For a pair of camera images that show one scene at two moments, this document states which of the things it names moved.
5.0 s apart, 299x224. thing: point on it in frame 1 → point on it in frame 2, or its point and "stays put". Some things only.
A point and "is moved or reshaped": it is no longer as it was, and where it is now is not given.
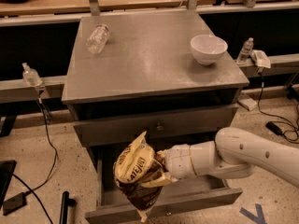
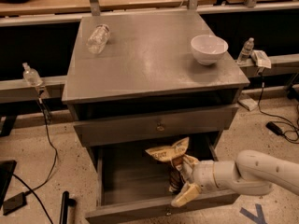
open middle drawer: (178, 196) stays put
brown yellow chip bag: (134, 165) is moved or reshaped
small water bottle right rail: (246, 51) stays put
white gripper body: (177, 162) → (203, 174)
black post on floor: (65, 203) stays put
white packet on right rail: (261, 59) stays put
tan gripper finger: (164, 180) → (188, 193)
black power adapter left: (14, 203) stays put
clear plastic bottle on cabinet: (97, 39) stays put
